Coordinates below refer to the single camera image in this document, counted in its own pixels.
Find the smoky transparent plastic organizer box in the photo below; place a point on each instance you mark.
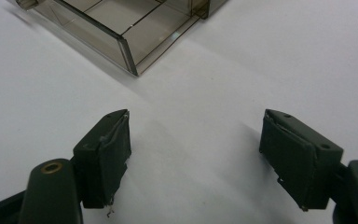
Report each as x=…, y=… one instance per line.
x=118, y=28

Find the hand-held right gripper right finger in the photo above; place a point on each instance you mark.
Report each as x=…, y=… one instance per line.
x=298, y=161

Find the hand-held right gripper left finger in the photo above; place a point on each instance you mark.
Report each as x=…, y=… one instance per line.
x=101, y=161

